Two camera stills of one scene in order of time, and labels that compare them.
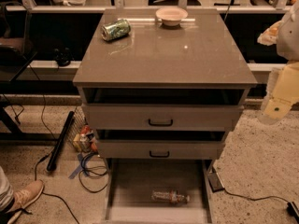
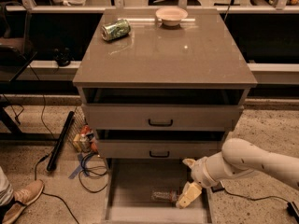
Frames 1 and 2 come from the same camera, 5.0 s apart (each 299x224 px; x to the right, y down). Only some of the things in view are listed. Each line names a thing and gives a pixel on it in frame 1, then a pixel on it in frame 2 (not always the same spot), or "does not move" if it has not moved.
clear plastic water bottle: x=172 y=196 does not move
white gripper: x=290 y=39 -> x=199 y=171
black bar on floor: x=52 y=161 does not move
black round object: x=63 y=56 does not move
